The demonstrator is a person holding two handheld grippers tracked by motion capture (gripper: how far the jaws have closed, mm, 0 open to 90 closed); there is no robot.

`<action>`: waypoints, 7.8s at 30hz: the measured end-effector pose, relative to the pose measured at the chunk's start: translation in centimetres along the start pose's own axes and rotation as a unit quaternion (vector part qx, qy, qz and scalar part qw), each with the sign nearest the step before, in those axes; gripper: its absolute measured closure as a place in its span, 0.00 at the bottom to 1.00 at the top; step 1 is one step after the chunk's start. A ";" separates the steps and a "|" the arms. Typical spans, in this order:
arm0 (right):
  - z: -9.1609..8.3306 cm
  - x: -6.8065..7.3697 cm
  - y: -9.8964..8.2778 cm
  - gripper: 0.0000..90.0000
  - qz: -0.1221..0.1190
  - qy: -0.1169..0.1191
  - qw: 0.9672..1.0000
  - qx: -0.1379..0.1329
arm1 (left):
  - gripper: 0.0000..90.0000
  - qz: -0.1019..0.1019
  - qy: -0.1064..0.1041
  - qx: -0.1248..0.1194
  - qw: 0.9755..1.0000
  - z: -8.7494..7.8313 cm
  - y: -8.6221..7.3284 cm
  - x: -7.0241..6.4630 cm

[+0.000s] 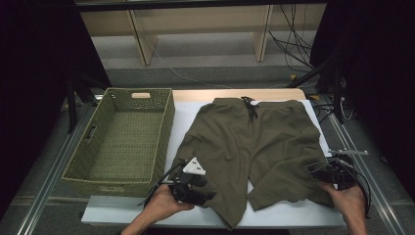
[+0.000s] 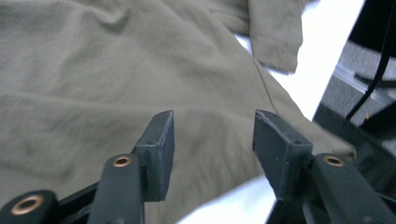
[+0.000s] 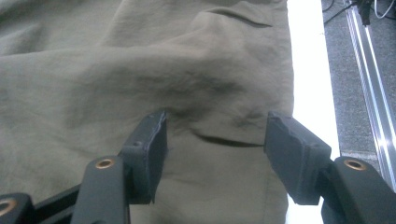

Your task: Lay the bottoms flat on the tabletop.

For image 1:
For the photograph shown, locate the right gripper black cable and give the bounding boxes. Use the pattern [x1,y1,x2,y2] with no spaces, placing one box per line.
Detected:
[339,160,373,219]

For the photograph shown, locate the black metal bar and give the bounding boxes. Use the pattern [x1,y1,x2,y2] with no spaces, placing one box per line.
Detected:
[72,0,329,13]

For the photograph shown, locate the white looped cable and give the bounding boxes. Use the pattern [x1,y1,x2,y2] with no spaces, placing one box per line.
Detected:
[339,97,355,121]

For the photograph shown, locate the black metal stand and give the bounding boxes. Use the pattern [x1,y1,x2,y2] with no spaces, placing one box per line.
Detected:
[65,72,99,134]
[287,55,346,125]

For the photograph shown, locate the white table cover sheet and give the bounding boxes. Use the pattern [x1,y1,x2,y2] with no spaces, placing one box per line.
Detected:
[80,99,346,228]

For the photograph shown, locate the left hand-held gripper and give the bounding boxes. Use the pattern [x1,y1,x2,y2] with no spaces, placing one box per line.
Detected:
[168,157,217,207]

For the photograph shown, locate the bundle of black cables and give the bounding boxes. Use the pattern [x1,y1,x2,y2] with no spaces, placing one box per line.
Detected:
[268,3,327,74]

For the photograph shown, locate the black curtain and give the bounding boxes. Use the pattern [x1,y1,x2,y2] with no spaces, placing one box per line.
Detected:
[0,0,112,219]
[309,0,415,190]

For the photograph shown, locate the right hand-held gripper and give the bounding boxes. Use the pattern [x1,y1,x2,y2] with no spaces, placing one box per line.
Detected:
[305,149,370,191]

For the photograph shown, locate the thin white floor cable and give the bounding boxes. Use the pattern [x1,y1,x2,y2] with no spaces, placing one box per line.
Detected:
[143,32,236,90]

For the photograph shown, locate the olive green shorts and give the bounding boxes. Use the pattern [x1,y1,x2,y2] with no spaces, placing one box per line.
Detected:
[169,96,336,231]

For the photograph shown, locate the beige wooden shelf unit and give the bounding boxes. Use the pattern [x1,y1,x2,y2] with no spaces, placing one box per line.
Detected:
[73,0,327,67]

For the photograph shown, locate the light wooden table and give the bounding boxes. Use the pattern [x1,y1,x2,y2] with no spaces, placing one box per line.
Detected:
[171,87,307,103]

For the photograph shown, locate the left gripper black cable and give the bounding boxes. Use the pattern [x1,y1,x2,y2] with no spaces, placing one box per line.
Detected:
[136,163,184,209]

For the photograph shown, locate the person's right hand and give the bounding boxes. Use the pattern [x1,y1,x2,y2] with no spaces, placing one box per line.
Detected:
[321,182,368,227]

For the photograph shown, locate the aluminium rail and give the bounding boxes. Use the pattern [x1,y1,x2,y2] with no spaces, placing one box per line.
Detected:
[321,94,407,235]
[16,94,106,235]

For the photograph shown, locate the green woven basket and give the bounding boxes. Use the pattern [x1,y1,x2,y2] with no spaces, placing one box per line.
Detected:
[61,87,176,199]

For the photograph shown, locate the person's left hand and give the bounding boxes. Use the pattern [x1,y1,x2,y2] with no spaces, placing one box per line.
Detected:
[148,184,197,219]

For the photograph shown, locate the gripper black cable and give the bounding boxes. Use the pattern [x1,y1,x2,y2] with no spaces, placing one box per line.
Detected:
[136,163,184,209]
[339,160,373,219]

